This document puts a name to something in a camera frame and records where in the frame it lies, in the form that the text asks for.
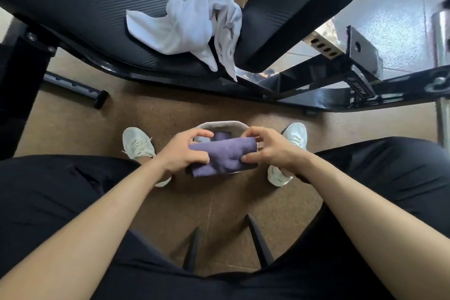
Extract person's left hand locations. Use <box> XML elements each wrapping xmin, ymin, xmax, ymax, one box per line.
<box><xmin>156</xmin><ymin>128</ymin><xmax>214</xmax><ymax>179</ymax></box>

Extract person's right hand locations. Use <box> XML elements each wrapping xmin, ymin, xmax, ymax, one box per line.
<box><xmin>241</xmin><ymin>126</ymin><xmax>311</xmax><ymax>177</ymax></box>

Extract purple towel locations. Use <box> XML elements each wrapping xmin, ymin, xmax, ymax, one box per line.
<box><xmin>189</xmin><ymin>136</ymin><xmax>257</xmax><ymax>178</ymax></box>

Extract person's left forearm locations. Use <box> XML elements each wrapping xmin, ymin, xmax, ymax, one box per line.
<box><xmin>0</xmin><ymin>155</ymin><xmax>173</xmax><ymax>300</ymax></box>

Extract person's right forearm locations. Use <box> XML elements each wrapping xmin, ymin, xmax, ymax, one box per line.
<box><xmin>293</xmin><ymin>154</ymin><xmax>450</xmax><ymax>300</ymax></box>

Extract grey fabric basket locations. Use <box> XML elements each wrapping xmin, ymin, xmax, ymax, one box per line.
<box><xmin>193</xmin><ymin>121</ymin><xmax>263</xmax><ymax>174</ymax></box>

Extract white right shoe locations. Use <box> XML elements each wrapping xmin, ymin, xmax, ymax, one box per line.
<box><xmin>267</xmin><ymin>122</ymin><xmax>308</xmax><ymax>187</ymax></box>

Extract white shoe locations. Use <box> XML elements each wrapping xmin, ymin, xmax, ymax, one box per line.
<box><xmin>122</xmin><ymin>127</ymin><xmax>172</xmax><ymax>188</ymax></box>
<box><xmin>267</xmin><ymin>122</ymin><xmax>308</xmax><ymax>187</ymax></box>

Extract white left shoe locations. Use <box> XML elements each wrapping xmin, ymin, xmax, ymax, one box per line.
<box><xmin>122</xmin><ymin>127</ymin><xmax>172</xmax><ymax>188</ymax></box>

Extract black chair leg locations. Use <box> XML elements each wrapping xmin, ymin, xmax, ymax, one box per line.
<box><xmin>245</xmin><ymin>214</ymin><xmax>275</xmax><ymax>269</ymax></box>
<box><xmin>182</xmin><ymin>226</ymin><xmax>202</xmax><ymax>274</ymax></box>

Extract chrome perforated adjustment bar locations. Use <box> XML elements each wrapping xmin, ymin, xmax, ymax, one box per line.
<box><xmin>302</xmin><ymin>26</ymin><xmax>352</xmax><ymax>58</ymax></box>

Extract white towel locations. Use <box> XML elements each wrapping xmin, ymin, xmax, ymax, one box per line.
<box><xmin>126</xmin><ymin>0</ymin><xmax>243</xmax><ymax>82</ymax></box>

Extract black notched metal bar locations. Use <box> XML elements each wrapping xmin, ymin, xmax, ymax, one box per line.
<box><xmin>42</xmin><ymin>71</ymin><xmax>110</xmax><ymax>110</ymax></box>

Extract black trousers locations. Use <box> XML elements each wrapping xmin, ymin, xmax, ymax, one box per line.
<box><xmin>0</xmin><ymin>136</ymin><xmax>450</xmax><ymax>300</ymax></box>

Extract black padded bench backrest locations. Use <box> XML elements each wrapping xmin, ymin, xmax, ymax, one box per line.
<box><xmin>233</xmin><ymin>0</ymin><xmax>381</xmax><ymax>74</ymax></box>

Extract black metal bench frame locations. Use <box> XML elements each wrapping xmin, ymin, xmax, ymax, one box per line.
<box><xmin>0</xmin><ymin>25</ymin><xmax>450</xmax><ymax>160</ymax></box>

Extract chrome metal post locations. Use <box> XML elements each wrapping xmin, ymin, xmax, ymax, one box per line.
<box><xmin>430</xmin><ymin>0</ymin><xmax>450</xmax><ymax>146</ymax></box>

